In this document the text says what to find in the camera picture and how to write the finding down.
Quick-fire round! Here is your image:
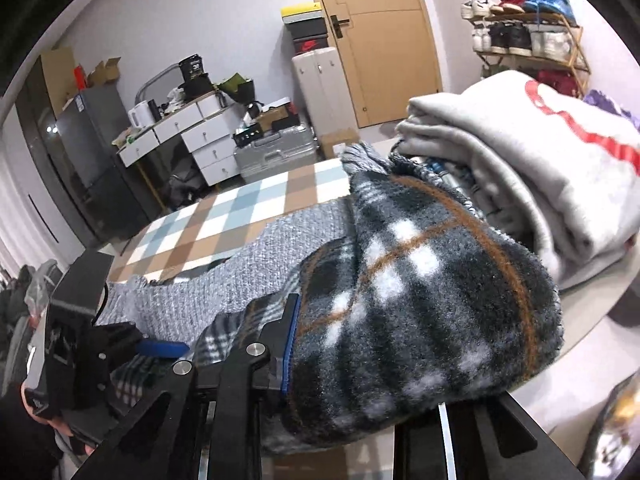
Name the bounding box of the person's left forearm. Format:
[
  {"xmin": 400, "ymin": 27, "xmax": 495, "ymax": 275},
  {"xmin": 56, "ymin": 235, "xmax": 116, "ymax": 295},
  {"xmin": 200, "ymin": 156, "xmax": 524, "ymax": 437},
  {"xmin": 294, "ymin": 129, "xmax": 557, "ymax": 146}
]
[{"xmin": 0, "ymin": 397, "xmax": 76, "ymax": 480}]

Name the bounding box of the blurred patterned cloth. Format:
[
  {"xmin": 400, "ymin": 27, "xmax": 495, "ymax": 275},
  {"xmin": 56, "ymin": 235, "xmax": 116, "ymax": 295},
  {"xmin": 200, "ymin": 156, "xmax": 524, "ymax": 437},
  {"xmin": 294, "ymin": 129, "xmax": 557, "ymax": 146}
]
[{"xmin": 580, "ymin": 375, "xmax": 640, "ymax": 480}]

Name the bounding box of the white drawer desk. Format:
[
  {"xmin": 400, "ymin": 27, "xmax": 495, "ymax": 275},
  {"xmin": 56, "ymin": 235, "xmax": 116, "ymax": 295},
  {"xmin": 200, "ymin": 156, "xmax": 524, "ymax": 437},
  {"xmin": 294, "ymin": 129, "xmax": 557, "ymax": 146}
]
[{"xmin": 116, "ymin": 91, "xmax": 246, "ymax": 188}]

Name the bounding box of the black bag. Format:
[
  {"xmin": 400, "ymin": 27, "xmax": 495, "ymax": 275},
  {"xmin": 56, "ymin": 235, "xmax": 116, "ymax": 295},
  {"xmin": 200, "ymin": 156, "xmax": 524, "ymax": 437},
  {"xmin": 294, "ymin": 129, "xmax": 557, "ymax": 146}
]
[{"xmin": 178, "ymin": 54, "xmax": 214, "ymax": 99}]

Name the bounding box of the red bag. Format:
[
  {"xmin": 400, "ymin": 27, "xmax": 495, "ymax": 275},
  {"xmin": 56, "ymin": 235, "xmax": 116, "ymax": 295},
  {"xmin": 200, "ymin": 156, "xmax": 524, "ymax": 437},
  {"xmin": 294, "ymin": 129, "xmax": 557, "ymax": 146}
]
[{"xmin": 537, "ymin": 71, "xmax": 579, "ymax": 99}]

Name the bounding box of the small cardboard box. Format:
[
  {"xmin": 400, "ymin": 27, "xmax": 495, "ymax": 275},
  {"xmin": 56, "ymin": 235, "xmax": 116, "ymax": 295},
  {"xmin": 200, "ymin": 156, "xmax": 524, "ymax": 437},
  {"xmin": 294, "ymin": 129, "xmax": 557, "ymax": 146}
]
[{"xmin": 318, "ymin": 127, "xmax": 362, "ymax": 160}]

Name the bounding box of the grey refrigerator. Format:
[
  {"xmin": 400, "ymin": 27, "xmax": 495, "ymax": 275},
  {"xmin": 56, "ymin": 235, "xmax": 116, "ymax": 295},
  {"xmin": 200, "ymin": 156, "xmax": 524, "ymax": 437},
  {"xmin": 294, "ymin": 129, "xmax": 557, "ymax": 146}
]
[{"xmin": 54, "ymin": 82, "xmax": 152, "ymax": 239}]

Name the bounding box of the open cardboard box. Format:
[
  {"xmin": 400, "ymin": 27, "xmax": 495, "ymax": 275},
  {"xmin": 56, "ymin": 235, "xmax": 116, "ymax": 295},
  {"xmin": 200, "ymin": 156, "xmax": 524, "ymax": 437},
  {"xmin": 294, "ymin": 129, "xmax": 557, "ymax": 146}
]
[{"xmin": 87, "ymin": 56, "xmax": 122, "ymax": 87}]

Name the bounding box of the plaid fleece jacket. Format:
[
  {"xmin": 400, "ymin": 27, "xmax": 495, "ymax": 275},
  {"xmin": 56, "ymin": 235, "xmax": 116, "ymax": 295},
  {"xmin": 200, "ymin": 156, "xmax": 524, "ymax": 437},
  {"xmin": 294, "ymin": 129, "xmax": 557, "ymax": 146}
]
[{"xmin": 92, "ymin": 141, "xmax": 563, "ymax": 457}]

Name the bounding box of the grey clothes pile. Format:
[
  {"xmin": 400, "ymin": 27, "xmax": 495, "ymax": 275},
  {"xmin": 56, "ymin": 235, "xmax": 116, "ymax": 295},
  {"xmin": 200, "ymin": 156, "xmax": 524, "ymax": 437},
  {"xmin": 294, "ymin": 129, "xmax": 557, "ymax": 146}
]
[{"xmin": 0, "ymin": 259, "xmax": 66, "ymax": 397}]

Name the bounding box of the dark clothes heap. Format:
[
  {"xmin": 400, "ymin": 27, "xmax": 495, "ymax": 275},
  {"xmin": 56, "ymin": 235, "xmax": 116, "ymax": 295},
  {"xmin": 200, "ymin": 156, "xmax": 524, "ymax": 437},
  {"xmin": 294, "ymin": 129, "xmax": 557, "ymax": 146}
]
[{"xmin": 161, "ymin": 157, "xmax": 209, "ymax": 207}]

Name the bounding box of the stack of shoe boxes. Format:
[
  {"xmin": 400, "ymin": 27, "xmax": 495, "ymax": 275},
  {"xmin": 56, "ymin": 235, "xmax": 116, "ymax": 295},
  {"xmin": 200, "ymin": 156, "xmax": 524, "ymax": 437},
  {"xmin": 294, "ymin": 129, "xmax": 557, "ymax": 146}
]
[{"xmin": 280, "ymin": 2, "xmax": 331, "ymax": 57}]

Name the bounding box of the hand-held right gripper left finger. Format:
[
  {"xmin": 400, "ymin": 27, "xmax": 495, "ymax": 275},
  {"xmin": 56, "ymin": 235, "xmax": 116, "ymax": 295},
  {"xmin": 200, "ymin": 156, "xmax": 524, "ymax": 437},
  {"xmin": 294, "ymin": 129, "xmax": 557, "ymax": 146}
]
[{"xmin": 72, "ymin": 294, "xmax": 301, "ymax": 480}]

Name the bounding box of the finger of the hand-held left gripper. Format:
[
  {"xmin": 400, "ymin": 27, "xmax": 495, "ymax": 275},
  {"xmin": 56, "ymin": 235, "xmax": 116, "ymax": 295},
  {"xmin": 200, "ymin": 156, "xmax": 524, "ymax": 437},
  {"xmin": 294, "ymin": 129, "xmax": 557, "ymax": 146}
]
[{"xmin": 135, "ymin": 340, "xmax": 192, "ymax": 360}]

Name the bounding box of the brown and black box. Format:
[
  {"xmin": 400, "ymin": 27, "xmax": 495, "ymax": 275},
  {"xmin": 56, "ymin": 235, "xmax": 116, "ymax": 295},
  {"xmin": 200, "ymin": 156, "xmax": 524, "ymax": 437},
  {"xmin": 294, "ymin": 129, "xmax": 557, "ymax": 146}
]
[{"xmin": 254, "ymin": 104, "xmax": 301, "ymax": 132}]

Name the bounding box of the tall cardboard box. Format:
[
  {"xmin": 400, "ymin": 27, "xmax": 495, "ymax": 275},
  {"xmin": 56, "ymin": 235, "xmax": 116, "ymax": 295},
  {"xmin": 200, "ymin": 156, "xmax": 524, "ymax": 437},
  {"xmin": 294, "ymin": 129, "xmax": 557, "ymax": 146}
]
[{"xmin": 40, "ymin": 47, "xmax": 79, "ymax": 116}]

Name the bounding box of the black flat box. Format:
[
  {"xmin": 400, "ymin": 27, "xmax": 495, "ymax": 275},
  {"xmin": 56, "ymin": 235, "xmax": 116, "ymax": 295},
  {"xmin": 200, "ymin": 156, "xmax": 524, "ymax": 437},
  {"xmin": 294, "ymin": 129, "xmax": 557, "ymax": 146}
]
[{"xmin": 232, "ymin": 129, "xmax": 264, "ymax": 149}]

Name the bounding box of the cream cabinet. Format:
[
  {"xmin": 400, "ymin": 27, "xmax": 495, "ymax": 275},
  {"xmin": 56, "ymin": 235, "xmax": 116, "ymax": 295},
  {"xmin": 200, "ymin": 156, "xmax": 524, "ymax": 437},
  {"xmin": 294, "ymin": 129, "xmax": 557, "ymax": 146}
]
[{"xmin": 291, "ymin": 47, "xmax": 359, "ymax": 147}]

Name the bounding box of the wooden door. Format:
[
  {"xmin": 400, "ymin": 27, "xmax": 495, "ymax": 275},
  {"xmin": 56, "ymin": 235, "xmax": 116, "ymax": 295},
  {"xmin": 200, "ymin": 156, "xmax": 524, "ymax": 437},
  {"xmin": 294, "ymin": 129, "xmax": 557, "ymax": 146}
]
[{"xmin": 299, "ymin": 0, "xmax": 443, "ymax": 129}]

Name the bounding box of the purple cloth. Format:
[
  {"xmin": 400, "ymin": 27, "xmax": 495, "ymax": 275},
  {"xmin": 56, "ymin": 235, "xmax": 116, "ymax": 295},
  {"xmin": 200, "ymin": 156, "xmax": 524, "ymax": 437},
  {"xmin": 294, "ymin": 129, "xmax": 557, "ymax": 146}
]
[{"xmin": 584, "ymin": 89, "xmax": 640, "ymax": 134}]

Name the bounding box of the silver suitcase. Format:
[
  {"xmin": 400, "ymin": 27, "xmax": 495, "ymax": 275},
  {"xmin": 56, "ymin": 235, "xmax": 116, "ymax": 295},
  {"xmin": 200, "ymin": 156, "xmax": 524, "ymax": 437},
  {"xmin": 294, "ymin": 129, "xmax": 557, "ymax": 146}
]
[{"xmin": 233, "ymin": 125, "xmax": 319, "ymax": 185}]

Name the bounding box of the grey folded sweatshirt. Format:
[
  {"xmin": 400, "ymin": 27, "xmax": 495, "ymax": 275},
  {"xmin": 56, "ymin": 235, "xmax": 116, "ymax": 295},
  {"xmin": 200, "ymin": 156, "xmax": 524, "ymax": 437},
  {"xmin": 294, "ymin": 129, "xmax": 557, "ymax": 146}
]
[{"xmin": 395, "ymin": 70, "xmax": 640, "ymax": 292}]

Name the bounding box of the dark wardrobe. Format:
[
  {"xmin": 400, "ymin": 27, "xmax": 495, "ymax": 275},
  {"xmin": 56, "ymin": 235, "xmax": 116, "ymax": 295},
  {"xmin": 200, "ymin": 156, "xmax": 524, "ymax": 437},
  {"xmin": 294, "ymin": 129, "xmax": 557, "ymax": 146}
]
[{"xmin": 14, "ymin": 72, "xmax": 108, "ymax": 254}]

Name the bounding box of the group of sneakers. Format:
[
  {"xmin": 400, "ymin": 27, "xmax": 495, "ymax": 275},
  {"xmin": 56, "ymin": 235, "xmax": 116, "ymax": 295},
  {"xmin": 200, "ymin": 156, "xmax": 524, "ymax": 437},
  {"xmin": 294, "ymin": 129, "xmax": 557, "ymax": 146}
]
[{"xmin": 460, "ymin": 0, "xmax": 581, "ymax": 59}]

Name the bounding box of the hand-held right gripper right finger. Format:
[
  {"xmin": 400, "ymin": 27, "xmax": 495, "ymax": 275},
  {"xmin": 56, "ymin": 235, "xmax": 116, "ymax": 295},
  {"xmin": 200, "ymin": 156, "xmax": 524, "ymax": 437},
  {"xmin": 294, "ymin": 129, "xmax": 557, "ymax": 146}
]
[{"xmin": 392, "ymin": 392, "xmax": 583, "ymax": 480}]

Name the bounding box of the checked bedsheet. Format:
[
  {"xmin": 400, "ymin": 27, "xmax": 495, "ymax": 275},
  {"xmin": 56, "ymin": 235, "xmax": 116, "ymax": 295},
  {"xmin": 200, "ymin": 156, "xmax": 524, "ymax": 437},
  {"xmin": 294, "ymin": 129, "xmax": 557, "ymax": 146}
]
[{"xmin": 107, "ymin": 157, "xmax": 362, "ymax": 284}]

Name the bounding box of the person's left hand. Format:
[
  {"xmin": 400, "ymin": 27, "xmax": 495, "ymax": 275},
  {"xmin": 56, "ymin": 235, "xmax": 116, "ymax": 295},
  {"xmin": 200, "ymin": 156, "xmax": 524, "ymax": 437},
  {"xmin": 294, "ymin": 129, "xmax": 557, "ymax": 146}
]
[{"xmin": 20, "ymin": 384, "xmax": 98, "ymax": 457}]

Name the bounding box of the white kettle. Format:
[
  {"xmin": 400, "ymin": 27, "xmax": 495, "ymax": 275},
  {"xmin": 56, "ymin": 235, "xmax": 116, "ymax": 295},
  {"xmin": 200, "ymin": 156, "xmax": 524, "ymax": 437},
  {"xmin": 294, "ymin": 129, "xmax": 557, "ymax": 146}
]
[{"xmin": 128, "ymin": 101, "xmax": 157, "ymax": 130}]

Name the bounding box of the wooden shoe rack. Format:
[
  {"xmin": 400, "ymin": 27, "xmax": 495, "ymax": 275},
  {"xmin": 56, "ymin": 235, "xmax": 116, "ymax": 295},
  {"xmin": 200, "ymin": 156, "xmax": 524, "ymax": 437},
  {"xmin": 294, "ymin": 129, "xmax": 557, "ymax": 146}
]
[{"xmin": 467, "ymin": 10, "xmax": 594, "ymax": 99}]

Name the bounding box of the blue patterned cloth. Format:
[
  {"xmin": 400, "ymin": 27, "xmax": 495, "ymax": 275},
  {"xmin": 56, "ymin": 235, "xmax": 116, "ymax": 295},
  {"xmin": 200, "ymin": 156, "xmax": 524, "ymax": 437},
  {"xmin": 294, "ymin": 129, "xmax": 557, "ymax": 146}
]
[{"xmin": 420, "ymin": 156, "xmax": 489, "ymax": 221}]

